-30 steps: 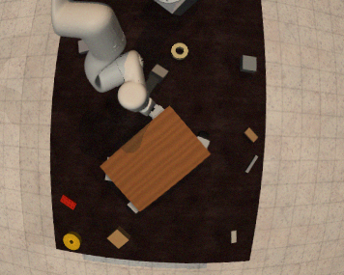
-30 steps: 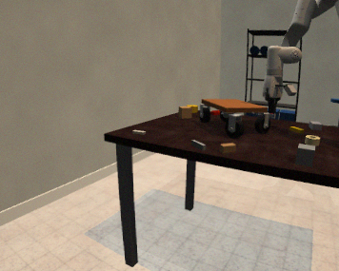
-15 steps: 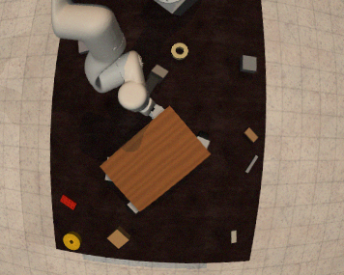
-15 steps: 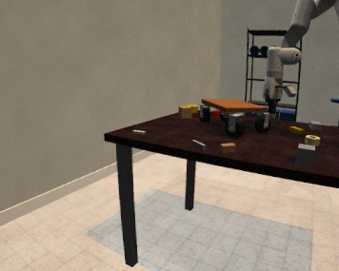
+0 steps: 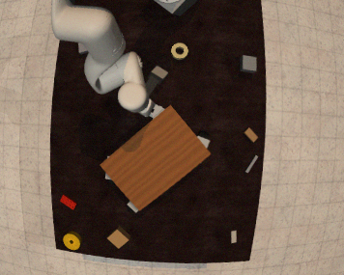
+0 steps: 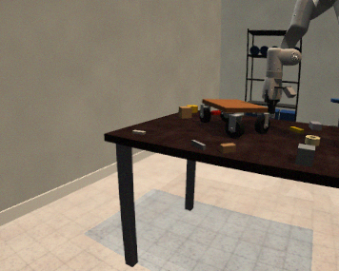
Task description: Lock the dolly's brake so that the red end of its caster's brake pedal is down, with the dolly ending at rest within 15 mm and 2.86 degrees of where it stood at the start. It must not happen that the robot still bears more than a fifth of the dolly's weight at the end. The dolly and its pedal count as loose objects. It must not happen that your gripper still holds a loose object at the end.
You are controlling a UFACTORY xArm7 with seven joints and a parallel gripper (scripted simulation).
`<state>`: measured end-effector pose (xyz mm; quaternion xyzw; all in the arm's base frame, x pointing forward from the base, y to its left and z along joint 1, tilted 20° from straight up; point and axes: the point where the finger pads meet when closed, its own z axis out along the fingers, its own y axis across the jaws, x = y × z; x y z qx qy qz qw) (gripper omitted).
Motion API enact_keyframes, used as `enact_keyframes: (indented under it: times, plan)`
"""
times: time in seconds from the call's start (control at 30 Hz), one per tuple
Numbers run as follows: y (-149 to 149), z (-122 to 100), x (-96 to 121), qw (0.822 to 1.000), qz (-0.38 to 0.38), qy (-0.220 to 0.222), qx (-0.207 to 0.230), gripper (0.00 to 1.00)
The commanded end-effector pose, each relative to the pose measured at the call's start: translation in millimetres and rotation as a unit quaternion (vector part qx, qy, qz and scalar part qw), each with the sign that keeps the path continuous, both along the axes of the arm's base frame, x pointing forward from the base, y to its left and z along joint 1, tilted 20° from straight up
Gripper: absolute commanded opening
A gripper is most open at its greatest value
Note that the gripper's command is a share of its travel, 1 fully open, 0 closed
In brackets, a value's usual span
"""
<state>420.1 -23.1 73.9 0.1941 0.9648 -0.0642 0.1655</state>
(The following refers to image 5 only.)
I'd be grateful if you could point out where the tan roll of masking tape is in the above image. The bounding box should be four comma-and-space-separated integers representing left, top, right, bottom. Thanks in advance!
171, 42, 188, 60

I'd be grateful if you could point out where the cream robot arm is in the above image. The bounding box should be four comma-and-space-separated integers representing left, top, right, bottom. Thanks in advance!
51, 0, 168, 113

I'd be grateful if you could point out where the yellow short cylinder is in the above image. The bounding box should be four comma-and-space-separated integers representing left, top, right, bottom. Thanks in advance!
63, 232, 82, 250

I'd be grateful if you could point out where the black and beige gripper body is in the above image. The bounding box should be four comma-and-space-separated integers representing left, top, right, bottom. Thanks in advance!
138, 99, 156, 117

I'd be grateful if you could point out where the small red rectangular block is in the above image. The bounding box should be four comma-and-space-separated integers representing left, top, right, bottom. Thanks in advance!
61, 194, 77, 209

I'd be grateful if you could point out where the grey metal bar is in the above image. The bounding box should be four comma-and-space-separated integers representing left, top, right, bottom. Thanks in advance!
244, 154, 258, 173

